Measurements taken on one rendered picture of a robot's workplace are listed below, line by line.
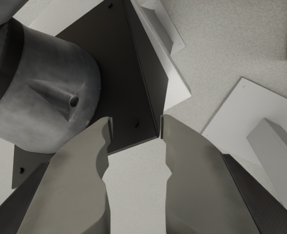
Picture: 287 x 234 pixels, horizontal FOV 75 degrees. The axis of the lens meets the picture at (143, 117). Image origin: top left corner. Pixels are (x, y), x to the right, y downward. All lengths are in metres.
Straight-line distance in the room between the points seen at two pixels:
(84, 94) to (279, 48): 1.12
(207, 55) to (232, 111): 0.37
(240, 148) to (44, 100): 1.29
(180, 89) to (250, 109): 0.91
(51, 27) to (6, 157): 1.81
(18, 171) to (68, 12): 0.27
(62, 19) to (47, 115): 0.23
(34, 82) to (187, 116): 1.11
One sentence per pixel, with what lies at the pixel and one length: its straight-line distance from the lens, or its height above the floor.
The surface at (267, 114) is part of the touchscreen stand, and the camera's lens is 1.30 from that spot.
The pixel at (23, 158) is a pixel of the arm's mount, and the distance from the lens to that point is 0.32.
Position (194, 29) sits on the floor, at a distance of 1.11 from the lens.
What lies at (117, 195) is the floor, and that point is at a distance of 1.84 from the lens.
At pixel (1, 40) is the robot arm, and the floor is 0.97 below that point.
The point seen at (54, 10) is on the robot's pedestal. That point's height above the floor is 0.76.
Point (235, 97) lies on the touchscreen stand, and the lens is 1.20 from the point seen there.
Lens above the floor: 1.11
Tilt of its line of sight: 61 degrees down
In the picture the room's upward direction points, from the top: 160 degrees counter-clockwise
